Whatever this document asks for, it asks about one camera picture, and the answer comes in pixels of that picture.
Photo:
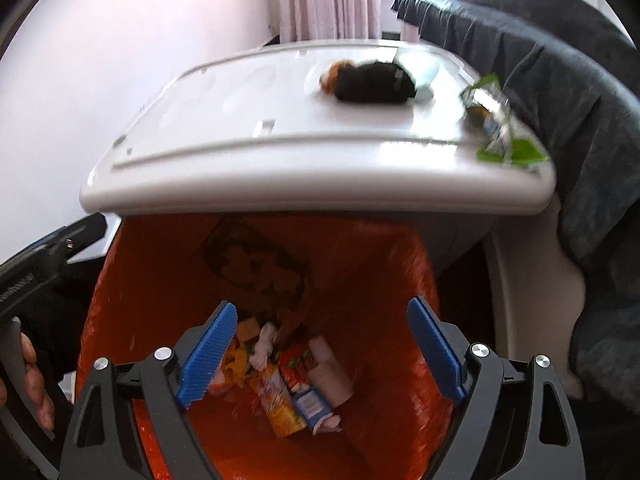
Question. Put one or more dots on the orange and white snack bag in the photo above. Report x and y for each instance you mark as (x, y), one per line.
(220, 385)

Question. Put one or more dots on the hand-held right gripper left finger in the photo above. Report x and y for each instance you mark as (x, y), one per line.
(210, 360)

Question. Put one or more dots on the crumpled black plastic bag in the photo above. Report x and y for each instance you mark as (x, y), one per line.
(375, 82)

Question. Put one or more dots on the white plastic bottle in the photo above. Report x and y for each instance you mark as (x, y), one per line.
(330, 370)

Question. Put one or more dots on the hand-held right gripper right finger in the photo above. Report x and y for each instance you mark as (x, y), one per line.
(435, 350)

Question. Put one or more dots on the orange trash bag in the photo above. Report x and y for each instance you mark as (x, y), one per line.
(360, 270)

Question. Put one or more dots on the patterned pink curtain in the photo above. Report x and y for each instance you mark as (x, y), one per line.
(330, 0)

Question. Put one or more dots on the light blue plastic cup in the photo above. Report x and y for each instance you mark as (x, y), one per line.
(422, 70)

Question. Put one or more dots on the green snack wrapper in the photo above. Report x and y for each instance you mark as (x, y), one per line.
(492, 110)

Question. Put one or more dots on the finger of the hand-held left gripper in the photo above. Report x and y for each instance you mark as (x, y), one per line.
(65, 245)

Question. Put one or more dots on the wooden cube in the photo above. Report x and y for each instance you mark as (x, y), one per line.
(246, 330)

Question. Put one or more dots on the orange juice pouch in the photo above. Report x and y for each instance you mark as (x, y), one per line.
(277, 405)

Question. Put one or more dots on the person's left hand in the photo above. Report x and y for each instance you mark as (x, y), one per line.
(37, 385)

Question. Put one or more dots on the blue and white carton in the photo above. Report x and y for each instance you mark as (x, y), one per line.
(310, 402)

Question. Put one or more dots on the brown toy bread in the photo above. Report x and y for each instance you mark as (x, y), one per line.
(330, 75)

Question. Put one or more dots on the red and white packet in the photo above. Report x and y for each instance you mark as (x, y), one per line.
(295, 365)

